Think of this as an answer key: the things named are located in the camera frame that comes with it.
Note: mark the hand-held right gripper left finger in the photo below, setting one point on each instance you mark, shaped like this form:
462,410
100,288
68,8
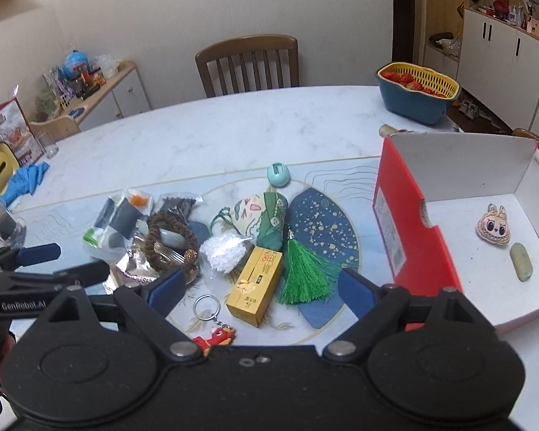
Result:
166,289

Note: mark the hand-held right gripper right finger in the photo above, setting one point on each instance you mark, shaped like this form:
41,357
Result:
357,294

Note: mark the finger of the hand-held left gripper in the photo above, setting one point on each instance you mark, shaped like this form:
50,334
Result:
83,274
38,254

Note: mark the pale green translucent trinket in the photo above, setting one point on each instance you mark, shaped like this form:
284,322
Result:
173,237

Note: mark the yellow carton box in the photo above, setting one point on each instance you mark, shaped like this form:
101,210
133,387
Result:
251,285

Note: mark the green and white printed pouch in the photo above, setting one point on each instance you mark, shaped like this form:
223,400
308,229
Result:
260,215

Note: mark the red and white cardboard box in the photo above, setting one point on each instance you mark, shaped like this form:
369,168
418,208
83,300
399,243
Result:
471,188

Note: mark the person's left hand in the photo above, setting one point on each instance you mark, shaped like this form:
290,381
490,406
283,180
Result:
2,353

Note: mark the silver foil packet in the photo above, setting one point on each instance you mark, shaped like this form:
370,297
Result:
125,271

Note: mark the green tassel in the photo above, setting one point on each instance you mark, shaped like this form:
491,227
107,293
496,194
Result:
303,274

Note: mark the clear packet with grey items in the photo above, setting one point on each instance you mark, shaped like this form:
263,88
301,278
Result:
116,220

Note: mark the white crystal bead bag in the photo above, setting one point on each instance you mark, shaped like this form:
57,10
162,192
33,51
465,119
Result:
222,251

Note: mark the keyring with red charm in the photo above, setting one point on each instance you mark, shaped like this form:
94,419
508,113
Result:
215,336

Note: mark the blue rubber glove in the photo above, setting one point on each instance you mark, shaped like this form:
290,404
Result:
24,182

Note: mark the navy gold-speckled fan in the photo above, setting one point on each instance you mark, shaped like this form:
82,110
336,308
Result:
328,220

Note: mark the clear bag of dark pins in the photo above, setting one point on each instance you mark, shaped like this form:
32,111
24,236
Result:
179,208

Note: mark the small drinking glass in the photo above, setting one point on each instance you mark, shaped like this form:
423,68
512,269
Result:
48,144

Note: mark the red printed snack box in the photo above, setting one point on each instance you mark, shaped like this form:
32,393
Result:
13,130

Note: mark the light blue printed table mat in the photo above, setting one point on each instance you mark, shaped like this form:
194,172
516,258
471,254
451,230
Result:
233,179

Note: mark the teal round pencil sharpener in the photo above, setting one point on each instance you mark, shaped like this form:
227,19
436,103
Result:
278,176

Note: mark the rabbit-eared plush face charm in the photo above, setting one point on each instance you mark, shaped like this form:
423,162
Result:
493,228

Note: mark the pale green oval stone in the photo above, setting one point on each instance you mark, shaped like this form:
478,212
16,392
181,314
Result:
521,262

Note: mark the beige translucent bottle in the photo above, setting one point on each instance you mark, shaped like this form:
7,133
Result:
393,130

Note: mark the wood and white sideboard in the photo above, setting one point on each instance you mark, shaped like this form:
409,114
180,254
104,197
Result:
125,94

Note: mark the blue globe toy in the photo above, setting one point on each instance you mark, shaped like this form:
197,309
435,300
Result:
75,63

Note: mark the yellow and blue strainer basket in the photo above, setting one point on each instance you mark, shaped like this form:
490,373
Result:
413,105

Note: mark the pair of shoes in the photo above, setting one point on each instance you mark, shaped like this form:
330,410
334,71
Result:
469,108

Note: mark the pile of strawberries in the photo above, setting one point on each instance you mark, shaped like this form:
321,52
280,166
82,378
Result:
406,78

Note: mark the light wooden chair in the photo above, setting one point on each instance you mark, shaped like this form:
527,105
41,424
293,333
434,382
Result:
536,137

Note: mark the brown slatted wooden chair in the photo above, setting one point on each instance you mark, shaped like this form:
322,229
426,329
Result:
247,45

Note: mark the white tall cabinet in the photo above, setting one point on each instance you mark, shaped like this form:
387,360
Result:
498,63

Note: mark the dark wooden door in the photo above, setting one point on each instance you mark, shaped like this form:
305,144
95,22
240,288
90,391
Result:
402,13

